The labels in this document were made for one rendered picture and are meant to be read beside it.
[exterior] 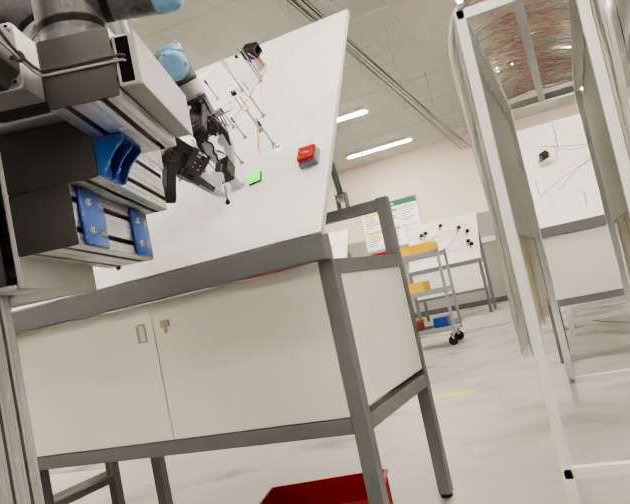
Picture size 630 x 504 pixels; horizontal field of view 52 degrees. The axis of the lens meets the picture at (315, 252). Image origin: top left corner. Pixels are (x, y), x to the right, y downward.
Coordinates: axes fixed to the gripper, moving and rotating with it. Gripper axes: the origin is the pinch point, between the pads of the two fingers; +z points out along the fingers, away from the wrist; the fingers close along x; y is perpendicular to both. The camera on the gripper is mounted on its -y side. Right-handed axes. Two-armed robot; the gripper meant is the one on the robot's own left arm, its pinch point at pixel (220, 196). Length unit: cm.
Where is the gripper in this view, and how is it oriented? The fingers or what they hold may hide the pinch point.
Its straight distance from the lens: 178.3
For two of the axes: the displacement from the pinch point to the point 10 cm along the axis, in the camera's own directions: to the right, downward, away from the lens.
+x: -5.2, -1.4, 8.4
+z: 7.3, 4.4, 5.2
